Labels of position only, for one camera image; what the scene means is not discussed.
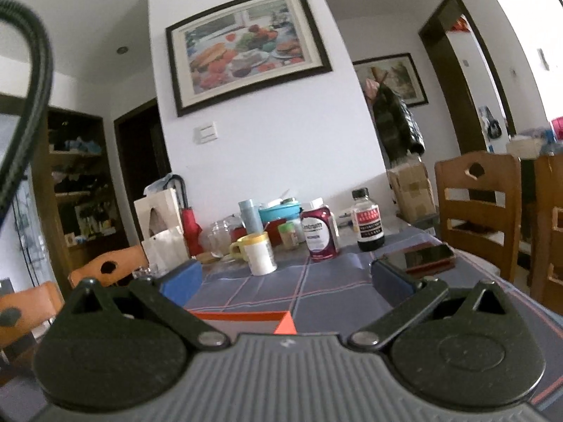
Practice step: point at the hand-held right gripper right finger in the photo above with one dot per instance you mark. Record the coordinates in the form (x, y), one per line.
(391, 281)

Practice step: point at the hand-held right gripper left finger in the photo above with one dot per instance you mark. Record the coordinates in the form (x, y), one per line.
(182, 283)

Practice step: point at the orange box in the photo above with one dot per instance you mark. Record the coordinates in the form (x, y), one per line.
(246, 316)

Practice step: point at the smartphone in red case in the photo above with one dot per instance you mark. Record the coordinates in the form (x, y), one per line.
(418, 257)

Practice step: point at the clear glass mug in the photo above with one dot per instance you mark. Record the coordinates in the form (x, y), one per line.
(145, 272)

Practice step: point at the red umbrella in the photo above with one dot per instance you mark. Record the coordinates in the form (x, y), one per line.
(191, 228)

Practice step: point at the white tote bag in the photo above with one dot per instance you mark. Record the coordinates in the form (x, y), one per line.
(162, 228)

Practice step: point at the clear glass jar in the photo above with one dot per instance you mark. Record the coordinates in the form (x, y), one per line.
(220, 237)

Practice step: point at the wooden chair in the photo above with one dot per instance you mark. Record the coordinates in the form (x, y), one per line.
(127, 259)
(31, 307)
(506, 211)
(550, 228)

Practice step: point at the dark bottle red label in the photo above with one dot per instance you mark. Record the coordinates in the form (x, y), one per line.
(368, 224)

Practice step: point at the yellow mug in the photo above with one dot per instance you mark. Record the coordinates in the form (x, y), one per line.
(235, 249)

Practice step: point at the white canister yellow lid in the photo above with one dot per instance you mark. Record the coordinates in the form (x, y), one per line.
(260, 255)

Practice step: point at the dark red supplement bottle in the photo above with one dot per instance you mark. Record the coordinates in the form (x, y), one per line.
(320, 233)

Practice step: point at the cardboard box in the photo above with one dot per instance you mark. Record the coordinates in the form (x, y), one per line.
(411, 191)

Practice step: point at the grey-blue thermos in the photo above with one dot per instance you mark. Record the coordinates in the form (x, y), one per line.
(250, 217)

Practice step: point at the small jar green lid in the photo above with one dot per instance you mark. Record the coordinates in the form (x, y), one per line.
(288, 236)

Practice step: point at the teal lidded bowl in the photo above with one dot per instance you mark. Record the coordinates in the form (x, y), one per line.
(281, 213)

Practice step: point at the dark hanging jacket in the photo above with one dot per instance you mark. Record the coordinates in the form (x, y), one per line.
(398, 127)

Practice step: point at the dark wooden cabinet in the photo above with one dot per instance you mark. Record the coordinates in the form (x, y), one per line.
(44, 193)

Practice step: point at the small framed painting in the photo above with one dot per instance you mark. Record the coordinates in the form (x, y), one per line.
(396, 77)

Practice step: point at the large framed food painting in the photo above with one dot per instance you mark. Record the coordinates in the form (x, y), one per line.
(246, 44)

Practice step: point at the white wall switch plate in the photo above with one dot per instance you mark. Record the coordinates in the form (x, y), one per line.
(206, 133)

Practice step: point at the dark wooden door frame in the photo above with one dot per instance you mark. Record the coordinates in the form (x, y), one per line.
(433, 52)

